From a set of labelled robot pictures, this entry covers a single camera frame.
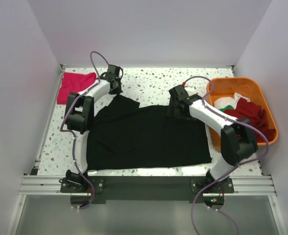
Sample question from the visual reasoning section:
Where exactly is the black t shirt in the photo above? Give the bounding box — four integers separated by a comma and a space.
86, 95, 212, 170

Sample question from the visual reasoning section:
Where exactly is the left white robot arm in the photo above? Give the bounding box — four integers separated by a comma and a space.
60, 64, 123, 193

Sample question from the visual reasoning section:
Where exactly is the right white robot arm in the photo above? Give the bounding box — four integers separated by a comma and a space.
168, 85, 258, 192

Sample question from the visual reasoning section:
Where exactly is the white t shirt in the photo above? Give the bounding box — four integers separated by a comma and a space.
214, 93, 250, 109

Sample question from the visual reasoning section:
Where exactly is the folded pink t shirt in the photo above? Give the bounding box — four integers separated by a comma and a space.
57, 72, 96, 105

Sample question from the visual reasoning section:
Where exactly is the orange plastic basket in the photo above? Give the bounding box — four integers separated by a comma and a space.
206, 77, 279, 144

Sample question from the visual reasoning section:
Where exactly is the green t shirt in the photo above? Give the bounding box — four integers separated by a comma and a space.
220, 105, 234, 113

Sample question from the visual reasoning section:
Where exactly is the dark red t shirt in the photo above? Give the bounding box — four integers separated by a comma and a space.
224, 98, 275, 141

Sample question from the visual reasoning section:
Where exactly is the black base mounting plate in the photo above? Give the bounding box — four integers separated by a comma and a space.
60, 175, 235, 205

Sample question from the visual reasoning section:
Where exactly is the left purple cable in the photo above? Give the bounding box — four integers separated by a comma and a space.
60, 50, 109, 211

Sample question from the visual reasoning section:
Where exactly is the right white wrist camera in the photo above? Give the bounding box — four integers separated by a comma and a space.
182, 83, 197, 96

